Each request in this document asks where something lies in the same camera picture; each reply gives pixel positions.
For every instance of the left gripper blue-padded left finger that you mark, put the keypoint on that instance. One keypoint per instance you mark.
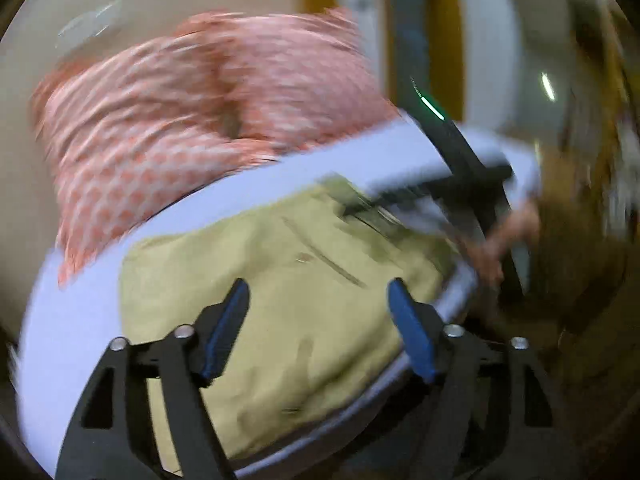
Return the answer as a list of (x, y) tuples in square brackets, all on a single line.
[(111, 433)]

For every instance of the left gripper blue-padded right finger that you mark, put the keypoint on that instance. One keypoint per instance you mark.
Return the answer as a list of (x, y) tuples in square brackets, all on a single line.
[(496, 416)]

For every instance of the olive green pants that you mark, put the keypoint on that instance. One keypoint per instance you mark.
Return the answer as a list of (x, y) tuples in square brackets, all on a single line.
[(318, 329)]

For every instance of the person's right hand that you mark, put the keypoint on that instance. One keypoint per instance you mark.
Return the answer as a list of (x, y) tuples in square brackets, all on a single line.
[(520, 226)]

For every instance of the white bed mattress sheet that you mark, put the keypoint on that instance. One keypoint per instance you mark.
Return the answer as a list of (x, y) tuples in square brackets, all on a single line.
[(66, 330)]

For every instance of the right polka dot pillow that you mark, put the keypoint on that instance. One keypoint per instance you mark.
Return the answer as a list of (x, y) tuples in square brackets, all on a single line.
[(294, 80)]

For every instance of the polka dot pillow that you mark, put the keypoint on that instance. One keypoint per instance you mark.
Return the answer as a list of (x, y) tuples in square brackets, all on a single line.
[(128, 136), (294, 80)]

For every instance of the wooden framed glass door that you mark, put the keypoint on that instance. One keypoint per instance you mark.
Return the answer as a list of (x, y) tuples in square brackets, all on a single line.
[(419, 40)]

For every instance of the left polka dot pillow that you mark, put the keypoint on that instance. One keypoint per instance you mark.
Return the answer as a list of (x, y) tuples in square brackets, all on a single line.
[(128, 136)]

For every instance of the white wall switch plate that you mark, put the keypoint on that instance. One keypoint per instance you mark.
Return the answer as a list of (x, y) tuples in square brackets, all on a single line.
[(88, 26)]

